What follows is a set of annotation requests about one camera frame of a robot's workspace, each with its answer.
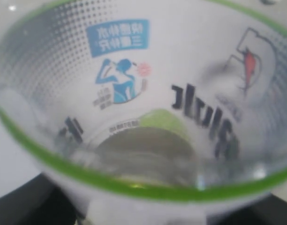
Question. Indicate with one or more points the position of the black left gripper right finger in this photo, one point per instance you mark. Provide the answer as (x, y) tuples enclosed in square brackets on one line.
[(269, 211)]

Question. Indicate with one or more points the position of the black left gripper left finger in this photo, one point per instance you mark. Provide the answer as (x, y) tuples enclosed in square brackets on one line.
[(38, 202)]

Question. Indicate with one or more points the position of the clear plastic drink bottle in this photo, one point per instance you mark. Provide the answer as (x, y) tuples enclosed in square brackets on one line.
[(148, 112)]

